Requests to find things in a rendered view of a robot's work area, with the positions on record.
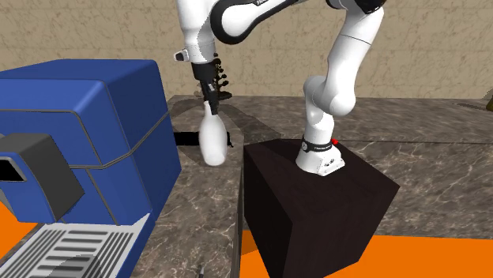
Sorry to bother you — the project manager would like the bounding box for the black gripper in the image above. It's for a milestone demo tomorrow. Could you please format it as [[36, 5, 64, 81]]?
[[190, 61, 220, 116]]

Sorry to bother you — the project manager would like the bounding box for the black branched ornament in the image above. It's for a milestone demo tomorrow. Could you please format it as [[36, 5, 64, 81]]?
[[212, 53, 234, 102]]

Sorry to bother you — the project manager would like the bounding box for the white bottle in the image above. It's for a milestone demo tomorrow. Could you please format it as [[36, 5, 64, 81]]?
[[198, 100, 229, 167]]

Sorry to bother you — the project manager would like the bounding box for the blue espresso machine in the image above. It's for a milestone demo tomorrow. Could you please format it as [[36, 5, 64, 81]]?
[[0, 58, 183, 278]]

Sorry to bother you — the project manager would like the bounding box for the dark robot stand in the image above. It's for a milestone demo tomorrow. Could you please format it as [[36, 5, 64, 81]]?
[[242, 138, 401, 278]]

